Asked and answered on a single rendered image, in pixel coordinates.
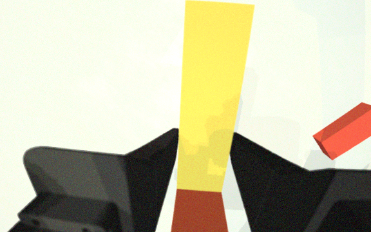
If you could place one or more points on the yellow bar with orange block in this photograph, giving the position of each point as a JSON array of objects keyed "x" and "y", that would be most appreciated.
[{"x": 216, "y": 41}]

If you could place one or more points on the orange-red rectangular block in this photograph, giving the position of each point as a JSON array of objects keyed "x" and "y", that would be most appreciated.
[{"x": 346, "y": 132}]

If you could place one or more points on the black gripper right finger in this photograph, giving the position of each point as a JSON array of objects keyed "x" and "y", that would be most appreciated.
[{"x": 281, "y": 196}]

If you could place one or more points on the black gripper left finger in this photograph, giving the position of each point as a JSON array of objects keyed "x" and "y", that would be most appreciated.
[{"x": 136, "y": 181}]

